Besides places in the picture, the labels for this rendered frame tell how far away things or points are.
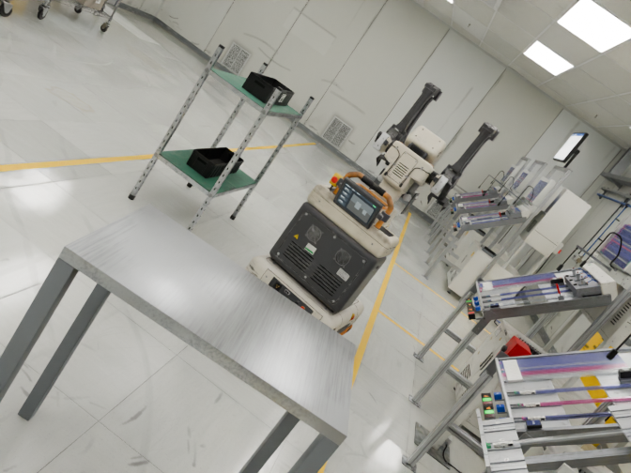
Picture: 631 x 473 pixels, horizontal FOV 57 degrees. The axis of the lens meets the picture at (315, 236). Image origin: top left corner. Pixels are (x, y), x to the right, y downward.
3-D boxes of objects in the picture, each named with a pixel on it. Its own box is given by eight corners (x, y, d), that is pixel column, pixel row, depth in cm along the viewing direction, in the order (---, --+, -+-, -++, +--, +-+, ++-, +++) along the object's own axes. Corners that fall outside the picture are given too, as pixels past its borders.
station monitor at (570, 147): (560, 163, 630) (586, 132, 619) (550, 160, 686) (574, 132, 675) (570, 171, 629) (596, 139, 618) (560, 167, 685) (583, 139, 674)
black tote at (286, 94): (264, 103, 349) (274, 87, 346) (241, 86, 350) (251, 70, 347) (285, 106, 405) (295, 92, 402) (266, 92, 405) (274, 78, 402)
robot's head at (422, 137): (434, 156, 332) (449, 142, 339) (406, 135, 338) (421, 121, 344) (427, 171, 345) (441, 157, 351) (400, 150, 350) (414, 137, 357)
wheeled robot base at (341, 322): (310, 358, 316) (336, 325, 310) (228, 285, 332) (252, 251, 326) (347, 334, 379) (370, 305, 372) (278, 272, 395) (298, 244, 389)
